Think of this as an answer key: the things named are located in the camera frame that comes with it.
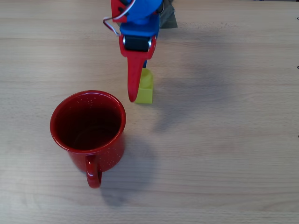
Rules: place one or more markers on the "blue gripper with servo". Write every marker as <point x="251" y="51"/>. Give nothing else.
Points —
<point x="136" y="45"/>

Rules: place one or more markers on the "yellow cube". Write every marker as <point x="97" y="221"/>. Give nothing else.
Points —
<point x="146" y="93"/>

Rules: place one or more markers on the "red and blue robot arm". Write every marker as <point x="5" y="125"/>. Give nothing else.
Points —
<point x="144" y="9"/>

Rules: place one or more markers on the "red speckled mug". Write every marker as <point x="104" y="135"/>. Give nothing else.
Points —
<point x="88" y="121"/>

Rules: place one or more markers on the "grey duct tape piece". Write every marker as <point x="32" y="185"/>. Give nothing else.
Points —
<point x="169" y="19"/>

